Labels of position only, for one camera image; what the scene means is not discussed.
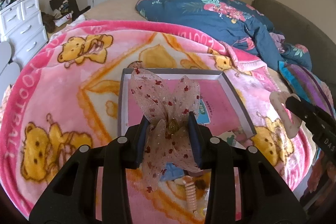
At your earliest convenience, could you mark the sheer pink bow hair accessory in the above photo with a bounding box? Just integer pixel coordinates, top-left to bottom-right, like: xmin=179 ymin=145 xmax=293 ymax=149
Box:
xmin=130 ymin=68 xmax=201 ymax=193

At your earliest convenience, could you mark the grey shallow box with pink lining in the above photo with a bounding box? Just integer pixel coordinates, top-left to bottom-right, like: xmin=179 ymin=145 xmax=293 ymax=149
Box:
xmin=117 ymin=68 xmax=256 ymax=149

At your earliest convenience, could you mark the striped purple blue towel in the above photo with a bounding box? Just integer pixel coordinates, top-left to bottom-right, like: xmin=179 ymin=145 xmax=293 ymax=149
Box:
xmin=278 ymin=61 xmax=335 ymax=118

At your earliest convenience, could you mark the pink bear print blanket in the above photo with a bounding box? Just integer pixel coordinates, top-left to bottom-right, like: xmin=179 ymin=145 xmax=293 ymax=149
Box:
xmin=1 ymin=20 xmax=315 ymax=217

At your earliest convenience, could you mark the grey upholstered headboard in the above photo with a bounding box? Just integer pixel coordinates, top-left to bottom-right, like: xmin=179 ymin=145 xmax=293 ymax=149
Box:
xmin=252 ymin=0 xmax=336 ymax=98

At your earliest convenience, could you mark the blue floral duvet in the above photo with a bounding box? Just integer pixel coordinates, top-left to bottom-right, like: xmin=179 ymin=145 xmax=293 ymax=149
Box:
xmin=135 ymin=0 xmax=312 ymax=71

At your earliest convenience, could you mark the beige bed sheet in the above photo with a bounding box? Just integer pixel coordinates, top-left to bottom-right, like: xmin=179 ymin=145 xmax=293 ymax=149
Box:
xmin=84 ymin=0 xmax=146 ymax=21

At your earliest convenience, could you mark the white curved side table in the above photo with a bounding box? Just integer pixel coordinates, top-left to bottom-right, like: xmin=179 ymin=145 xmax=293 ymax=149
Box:
xmin=0 ymin=42 xmax=21 ymax=101

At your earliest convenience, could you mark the black bag on floor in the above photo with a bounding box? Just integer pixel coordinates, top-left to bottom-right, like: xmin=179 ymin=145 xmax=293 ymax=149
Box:
xmin=50 ymin=0 xmax=91 ymax=21

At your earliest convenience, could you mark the white drawer dresser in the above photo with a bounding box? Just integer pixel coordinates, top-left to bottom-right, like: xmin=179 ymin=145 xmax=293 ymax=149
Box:
xmin=1 ymin=0 xmax=48 ymax=68

